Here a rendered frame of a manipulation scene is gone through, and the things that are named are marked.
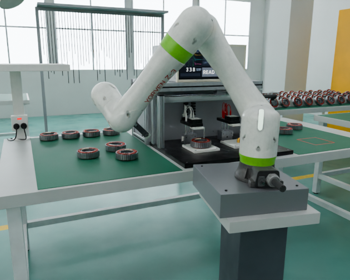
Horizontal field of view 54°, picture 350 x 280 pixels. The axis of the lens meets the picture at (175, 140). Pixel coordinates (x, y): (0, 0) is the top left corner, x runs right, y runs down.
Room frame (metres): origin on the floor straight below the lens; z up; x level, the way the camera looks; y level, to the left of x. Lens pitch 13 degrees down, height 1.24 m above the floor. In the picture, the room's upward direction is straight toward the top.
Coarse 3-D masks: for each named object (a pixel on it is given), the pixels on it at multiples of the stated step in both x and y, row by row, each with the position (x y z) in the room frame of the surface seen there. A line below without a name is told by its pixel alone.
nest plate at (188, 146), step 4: (184, 144) 1.82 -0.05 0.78; (188, 144) 1.82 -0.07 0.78; (188, 148) 1.75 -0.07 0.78; (192, 148) 1.74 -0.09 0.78; (196, 148) 1.74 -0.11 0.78; (200, 148) 1.74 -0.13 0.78; (204, 148) 1.74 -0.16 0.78; (208, 148) 1.74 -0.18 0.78; (212, 148) 1.74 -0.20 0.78; (216, 148) 1.74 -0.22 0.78; (196, 152) 1.69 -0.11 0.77; (200, 152) 1.70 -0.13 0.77
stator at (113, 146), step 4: (108, 144) 1.79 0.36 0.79; (112, 144) 1.84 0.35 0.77; (116, 144) 1.83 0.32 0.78; (120, 144) 1.84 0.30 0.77; (124, 144) 1.81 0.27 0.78; (108, 148) 1.77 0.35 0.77; (112, 148) 1.76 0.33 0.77; (116, 148) 1.76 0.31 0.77; (120, 148) 1.77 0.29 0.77; (124, 148) 1.80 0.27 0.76
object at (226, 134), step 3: (219, 132) 2.00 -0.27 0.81; (222, 132) 1.98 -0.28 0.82; (225, 132) 1.98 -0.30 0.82; (228, 132) 1.99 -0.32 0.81; (231, 132) 2.00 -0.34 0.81; (219, 135) 2.00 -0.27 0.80; (222, 135) 1.98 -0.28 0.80; (225, 135) 1.99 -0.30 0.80; (228, 135) 1.99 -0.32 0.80; (231, 135) 2.00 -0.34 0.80; (219, 138) 2.00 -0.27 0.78; (222, 138) 1.98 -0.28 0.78; (225, 138) 1.99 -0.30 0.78; (228, 138) 1.99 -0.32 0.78; (231, 138) 2.00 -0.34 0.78
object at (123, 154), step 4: (116, 152) 1.65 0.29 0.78; (120, 152) 1.64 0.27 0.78; (124, 152) 1.67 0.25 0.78; (128, 152) 1.67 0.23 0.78; (132, 152) 1.63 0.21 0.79; (136, 152) 1.65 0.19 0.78; (116, 156) 1.63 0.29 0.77; (120, 156) 1.61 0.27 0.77; (124, 156) 1.60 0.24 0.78; (128, 156) 1.60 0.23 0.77; (132, 156) 1.61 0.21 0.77; (136, 156) 1.64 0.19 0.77; (124, 160) 1.60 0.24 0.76; (128, 160) 1.61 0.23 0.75
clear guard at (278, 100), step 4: (264, 92) 1.86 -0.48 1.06; (268, 92) 1.86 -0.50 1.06; (272, 92) 1.86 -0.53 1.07; (276, 92) 1.86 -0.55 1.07; (280, 96) 1.84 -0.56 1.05; (268, 100) 1.79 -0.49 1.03; (276, 100) 1.81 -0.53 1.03; (280, 100) 1.82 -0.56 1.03; (272, 104) 1.78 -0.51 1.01; (276, 104) 1.79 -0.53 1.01; (280, 104) 1.80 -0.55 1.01; (284, 104) 1.81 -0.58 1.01
